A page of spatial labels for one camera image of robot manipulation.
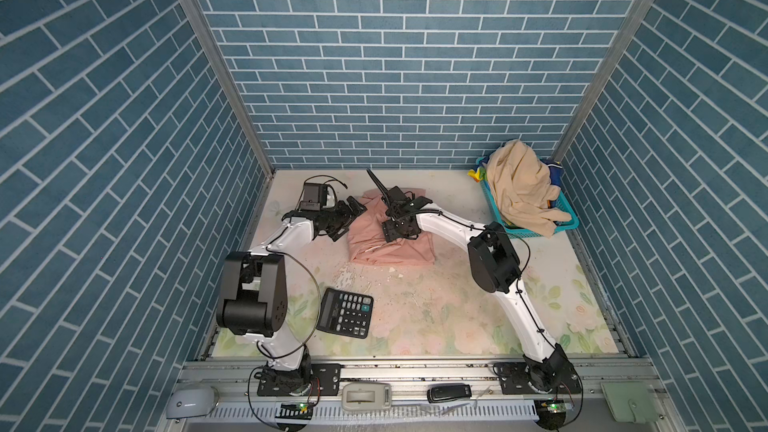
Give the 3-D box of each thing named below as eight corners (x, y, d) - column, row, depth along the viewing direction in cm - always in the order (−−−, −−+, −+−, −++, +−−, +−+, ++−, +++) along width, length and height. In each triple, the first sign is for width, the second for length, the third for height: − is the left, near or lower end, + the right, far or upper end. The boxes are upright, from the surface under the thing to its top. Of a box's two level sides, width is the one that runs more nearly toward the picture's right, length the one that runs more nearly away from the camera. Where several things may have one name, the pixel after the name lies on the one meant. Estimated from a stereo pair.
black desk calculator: (315, 330, 84) (312, 327, 81) (327, 291, 91) (325, 287, 88) (366, 339, 82) (365, 336, 80) (375, 299, 89) (374, 295, 87)
